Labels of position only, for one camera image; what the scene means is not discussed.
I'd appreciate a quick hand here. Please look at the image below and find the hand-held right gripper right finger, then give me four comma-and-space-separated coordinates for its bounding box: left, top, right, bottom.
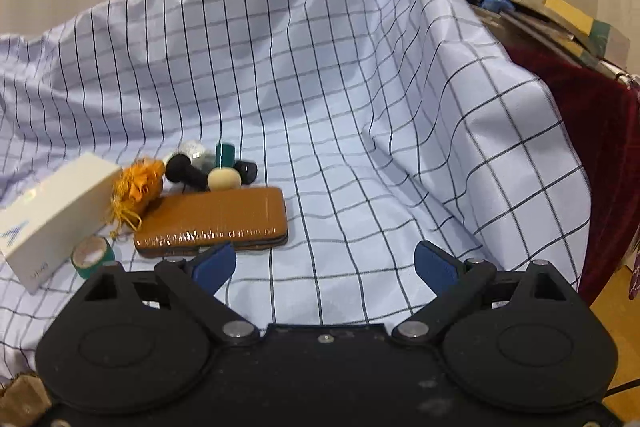
391, 240, 581, 349

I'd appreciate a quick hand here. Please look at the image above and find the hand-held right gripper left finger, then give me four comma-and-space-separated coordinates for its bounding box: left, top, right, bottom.
75, 241, 262, 348

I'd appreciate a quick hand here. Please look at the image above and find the beige sponge ball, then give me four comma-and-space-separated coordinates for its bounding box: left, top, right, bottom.
207, 168, 242, 191

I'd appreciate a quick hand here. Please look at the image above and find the black foam microphone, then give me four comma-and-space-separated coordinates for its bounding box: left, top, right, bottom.
165, 153, 211, 191

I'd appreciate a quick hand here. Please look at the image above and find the orange tassel ornament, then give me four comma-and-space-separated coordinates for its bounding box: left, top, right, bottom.
107, 158, 168, 240

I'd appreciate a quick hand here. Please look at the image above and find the brown leather case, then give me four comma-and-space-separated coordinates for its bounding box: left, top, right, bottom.
134, 187, 290, 259

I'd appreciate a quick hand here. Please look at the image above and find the small black object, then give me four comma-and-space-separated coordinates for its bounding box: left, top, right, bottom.
234, 160, 258, 185

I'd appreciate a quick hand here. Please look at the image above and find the green tape roll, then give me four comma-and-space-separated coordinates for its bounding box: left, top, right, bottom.
71, 237, 117, 280

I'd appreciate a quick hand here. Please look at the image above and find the white cardboard box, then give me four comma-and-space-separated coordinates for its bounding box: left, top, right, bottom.
0, 152, 123, 295

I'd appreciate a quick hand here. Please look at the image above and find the dark red velvet cloth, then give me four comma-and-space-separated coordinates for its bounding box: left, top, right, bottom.
502, 44, 640, 308

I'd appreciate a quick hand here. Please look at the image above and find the white checked cloth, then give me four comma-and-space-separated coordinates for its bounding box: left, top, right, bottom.
0, 0, 593, 388

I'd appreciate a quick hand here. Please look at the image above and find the green box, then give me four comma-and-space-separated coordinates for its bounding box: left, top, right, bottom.
585, 19, 631, 60

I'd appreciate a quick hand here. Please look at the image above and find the yellow book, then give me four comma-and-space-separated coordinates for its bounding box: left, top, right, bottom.
542, 0, 596, 32

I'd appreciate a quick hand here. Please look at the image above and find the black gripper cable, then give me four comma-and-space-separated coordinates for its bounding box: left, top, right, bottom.
602, 382, 640, 400

